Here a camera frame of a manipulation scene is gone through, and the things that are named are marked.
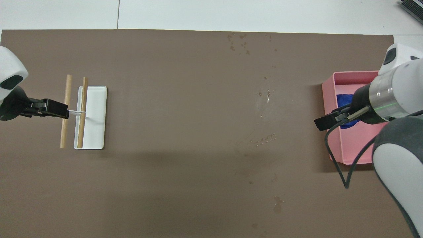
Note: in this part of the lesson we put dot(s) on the wooden rack rod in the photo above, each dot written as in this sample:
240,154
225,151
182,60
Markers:
82,99
66,96

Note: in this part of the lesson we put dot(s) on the grey ribbed device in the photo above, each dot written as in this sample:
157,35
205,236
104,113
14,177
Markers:
414,8

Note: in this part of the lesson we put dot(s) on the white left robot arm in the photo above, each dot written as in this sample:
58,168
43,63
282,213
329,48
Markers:
10,64

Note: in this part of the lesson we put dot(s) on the brown table mat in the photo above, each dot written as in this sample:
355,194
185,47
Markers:
185,115

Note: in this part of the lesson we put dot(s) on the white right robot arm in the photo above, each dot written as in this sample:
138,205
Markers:
403,158

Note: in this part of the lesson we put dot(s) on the water spill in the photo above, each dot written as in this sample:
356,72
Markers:
269,136

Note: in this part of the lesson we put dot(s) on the blue towel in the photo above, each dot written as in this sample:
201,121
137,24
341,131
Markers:
343,99

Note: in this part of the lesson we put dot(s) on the pink plastic bin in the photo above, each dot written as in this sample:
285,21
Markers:
350,145

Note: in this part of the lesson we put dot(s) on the white towel rack base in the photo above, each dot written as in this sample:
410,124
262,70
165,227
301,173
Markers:
97,125

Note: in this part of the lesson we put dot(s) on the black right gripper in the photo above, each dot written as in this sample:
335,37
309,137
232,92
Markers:
362,99

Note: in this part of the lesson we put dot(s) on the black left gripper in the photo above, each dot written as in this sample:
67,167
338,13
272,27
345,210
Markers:
15,105

